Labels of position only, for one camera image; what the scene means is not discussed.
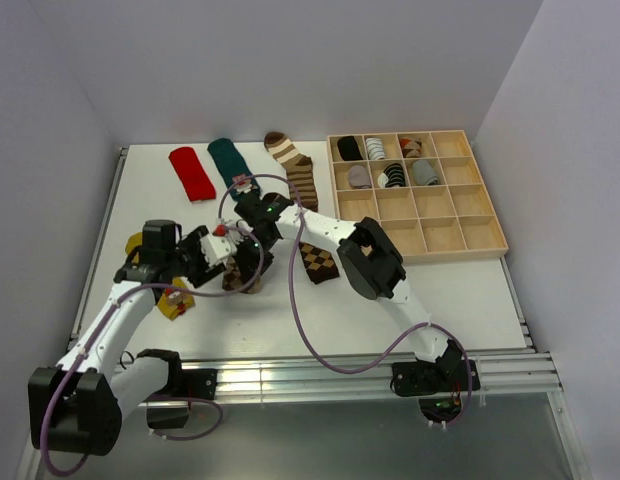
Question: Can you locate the dark brown argyle sock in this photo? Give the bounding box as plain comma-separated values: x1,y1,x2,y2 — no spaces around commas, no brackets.
262,191,340,286

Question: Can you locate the light brown argyle sock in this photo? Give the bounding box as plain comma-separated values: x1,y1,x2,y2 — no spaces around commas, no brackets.
222,258,261,294

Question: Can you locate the green bear sock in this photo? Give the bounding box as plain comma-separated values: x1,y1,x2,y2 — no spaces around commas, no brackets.
207,138,261,201

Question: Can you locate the red sock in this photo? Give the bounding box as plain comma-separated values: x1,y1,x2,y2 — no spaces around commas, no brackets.
168,146,216,203

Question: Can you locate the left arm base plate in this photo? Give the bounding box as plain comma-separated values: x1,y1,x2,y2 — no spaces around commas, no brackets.
174,368,218,400

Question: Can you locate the rolled white striped sock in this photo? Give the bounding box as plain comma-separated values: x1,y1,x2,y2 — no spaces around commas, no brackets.
365,137,386,161

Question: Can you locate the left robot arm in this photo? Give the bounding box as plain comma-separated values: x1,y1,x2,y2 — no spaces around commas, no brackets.
28,220,236,456

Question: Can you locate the rolled black white sock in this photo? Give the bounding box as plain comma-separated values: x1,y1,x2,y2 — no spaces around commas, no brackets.
377,162,407,188

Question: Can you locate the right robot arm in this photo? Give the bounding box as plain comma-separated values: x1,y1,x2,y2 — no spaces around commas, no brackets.
234,193,473,390

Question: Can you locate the rolled orange argyle sock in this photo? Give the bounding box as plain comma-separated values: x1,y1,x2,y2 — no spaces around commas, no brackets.
398,136,422,158

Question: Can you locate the wooden compartment tray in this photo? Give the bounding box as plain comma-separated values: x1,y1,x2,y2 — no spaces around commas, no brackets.
327,130,509,264

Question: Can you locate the brown striped sock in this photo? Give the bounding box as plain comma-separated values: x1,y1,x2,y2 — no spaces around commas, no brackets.
264,131,319,212

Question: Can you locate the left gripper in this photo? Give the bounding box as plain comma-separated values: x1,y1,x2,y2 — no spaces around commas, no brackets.
166,226,226,288

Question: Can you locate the rolled grey sock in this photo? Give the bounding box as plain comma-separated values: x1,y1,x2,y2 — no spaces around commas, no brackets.
412,159,439,186

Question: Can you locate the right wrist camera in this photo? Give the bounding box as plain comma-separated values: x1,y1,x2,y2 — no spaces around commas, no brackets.
213,219,251,244

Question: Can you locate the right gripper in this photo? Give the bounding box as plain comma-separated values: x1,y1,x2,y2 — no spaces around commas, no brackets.
232,233,278,291

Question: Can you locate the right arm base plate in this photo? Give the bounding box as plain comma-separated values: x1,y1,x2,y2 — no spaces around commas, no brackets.
390,360,481,397

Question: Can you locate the yellow bear sock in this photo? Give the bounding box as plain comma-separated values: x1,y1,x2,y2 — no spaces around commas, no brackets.
125,232,195,320

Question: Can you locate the rolled beige sock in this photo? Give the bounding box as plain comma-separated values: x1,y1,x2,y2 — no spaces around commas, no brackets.
347,164,372,189

